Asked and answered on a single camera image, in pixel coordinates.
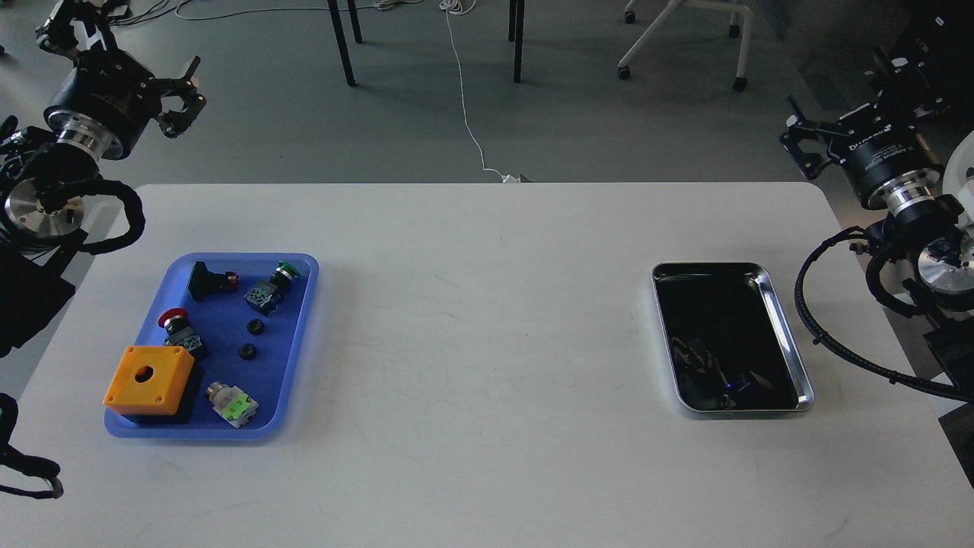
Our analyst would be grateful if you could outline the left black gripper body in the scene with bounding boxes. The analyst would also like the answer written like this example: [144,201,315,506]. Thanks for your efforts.
[44,52,161,160]

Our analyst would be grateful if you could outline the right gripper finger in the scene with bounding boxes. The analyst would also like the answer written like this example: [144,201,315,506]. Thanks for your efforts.
[779,96,849,180]
[871,15,967,122]

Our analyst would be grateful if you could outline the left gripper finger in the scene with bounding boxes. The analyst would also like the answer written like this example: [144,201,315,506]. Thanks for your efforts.
[35,1,131,65]
[152,56,208,139]

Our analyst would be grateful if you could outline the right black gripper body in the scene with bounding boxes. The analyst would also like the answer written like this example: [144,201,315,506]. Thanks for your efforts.
[837,107,942,209]

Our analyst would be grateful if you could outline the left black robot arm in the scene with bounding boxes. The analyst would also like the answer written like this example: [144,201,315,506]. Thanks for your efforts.
[1,1,206,356]

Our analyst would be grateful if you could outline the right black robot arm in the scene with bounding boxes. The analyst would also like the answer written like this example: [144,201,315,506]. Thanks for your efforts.
[780,1,972,403]

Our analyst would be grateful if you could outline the blue plastic tray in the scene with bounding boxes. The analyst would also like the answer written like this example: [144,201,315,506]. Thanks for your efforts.
[103,253,320,443]

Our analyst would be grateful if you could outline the silver metal tray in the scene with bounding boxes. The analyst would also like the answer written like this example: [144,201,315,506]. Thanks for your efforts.
[651,263,816,419]

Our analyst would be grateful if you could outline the white office chair base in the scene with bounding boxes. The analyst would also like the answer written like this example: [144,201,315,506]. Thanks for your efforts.
[617,0,754,93]

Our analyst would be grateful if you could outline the black table legs left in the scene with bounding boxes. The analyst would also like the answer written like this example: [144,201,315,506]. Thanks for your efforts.
[326,0,363,88]

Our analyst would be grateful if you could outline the black table legs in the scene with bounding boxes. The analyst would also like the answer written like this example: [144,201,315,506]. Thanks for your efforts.
[508,0,525,84]
[326,0,363,88]

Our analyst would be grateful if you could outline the red emergency stop button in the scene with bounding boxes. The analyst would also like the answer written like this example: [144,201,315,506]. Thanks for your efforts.
[158,307,208,361]

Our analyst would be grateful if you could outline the black table legs right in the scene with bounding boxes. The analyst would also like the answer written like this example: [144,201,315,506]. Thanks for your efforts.
[508,0,525,84]

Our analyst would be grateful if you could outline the black floor cables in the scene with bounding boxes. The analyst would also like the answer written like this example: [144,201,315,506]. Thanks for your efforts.
[107,0,381,27]

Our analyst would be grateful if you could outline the green push button switch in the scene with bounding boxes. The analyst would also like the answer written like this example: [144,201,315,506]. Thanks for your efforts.
[243,260,301,317]

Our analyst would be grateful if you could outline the orange button enclosure box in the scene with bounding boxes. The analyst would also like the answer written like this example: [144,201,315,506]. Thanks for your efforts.
[102,346,197,417]

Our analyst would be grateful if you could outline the white green contact switch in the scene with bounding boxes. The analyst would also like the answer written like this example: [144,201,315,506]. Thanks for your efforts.
[205,382,259,428]

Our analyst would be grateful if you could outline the white floor cable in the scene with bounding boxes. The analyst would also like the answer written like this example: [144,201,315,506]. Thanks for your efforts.
[439,0,521,184]

